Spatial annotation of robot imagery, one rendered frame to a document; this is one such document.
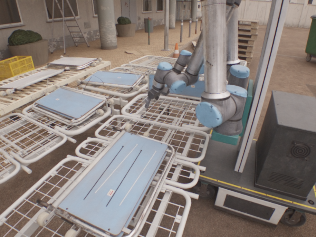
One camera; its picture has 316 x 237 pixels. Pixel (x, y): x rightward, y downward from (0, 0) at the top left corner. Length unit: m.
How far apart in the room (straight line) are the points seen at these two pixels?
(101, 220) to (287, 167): 1.11
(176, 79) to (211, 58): 0.31
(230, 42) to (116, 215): 1.44
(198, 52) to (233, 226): 1.26
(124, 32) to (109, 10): 3.35
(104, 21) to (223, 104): 6.85
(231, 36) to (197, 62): 0.55
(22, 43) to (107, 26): 2.84
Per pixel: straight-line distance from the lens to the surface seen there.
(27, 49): 6.32
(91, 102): 2.01
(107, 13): 7.59
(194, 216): 1.68
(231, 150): 1.80
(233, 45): 1.73
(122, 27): 10.74
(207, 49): 0.98
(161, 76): 1.26
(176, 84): 1.19
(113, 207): 1.05
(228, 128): 1.23
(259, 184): 1.54
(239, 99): 1.16
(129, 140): 1.40
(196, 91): 2.15
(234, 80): 1.61
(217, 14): 0.97
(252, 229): 1.74
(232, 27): 1.70
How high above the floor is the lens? 1.40
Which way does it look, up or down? 30 degrees down
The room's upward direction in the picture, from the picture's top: straight up
